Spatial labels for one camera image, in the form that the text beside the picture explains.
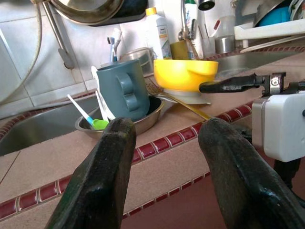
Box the small steel cup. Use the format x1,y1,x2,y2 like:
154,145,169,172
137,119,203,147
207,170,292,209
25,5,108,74
214,35,235,54

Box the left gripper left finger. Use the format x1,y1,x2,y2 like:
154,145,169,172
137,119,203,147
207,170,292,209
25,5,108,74
45,116,137,229

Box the chrome kitchen faucet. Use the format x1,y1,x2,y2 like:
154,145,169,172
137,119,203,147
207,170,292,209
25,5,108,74
177,0,216,60

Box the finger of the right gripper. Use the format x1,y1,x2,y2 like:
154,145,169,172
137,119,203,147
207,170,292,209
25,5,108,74
198,73,258,94
237,127,253,146

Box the mustard yellow block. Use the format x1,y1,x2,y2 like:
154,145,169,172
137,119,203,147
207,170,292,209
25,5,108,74
169,40,190,61

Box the hanging steel pan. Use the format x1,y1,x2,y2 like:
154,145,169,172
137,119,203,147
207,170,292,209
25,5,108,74
50,0,148,27

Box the thin white curved hose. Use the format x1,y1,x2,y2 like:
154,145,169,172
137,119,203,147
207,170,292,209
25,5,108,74
0,0,44,105

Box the white plastic dish rack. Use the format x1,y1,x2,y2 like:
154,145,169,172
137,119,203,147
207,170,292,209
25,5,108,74
233,0,305,48

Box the stainless steel sink basin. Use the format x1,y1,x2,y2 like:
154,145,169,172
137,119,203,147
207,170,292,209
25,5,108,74
209,51,301,79
0,94,101,157

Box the clear measuring jug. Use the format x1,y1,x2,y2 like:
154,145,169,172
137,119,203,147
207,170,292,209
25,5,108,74
119,47,154,74

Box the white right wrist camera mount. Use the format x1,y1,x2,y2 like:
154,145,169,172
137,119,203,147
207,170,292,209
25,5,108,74
251,91,305,163

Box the yellow plastic suction bowl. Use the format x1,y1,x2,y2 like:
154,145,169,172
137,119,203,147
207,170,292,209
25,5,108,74
153,59,219,105

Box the white spoon green tip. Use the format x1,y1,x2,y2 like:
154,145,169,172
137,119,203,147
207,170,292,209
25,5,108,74
67,94,109,131

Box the shallow stainless steel bowl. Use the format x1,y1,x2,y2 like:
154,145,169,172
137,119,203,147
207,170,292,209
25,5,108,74
75,95,165,140

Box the red white utensil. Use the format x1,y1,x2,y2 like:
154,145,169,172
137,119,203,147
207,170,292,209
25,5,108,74
213,20,222,38

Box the blue toothbrush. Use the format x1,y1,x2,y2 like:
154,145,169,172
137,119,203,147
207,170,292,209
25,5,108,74
107,37,118,62

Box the teal plastic mug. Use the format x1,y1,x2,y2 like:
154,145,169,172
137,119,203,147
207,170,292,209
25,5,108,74
96,59,151,122

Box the gold metal fork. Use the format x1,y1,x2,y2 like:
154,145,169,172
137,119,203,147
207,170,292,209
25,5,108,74
145,78,213,120

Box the white bottle yellow cap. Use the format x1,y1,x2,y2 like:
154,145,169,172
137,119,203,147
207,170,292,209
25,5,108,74
145,7,173,60

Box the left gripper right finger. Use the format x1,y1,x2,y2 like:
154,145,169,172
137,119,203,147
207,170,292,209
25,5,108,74
198,117,305,229

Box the blue plastic bowl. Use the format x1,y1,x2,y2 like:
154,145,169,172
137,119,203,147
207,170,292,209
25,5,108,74
258,6,291,27

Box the translucent plastic container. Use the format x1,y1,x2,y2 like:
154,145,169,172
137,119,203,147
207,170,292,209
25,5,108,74
215,15,236,38

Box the clear toothbrush cup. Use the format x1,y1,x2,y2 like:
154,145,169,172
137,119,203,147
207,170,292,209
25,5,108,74
100,56,121,70

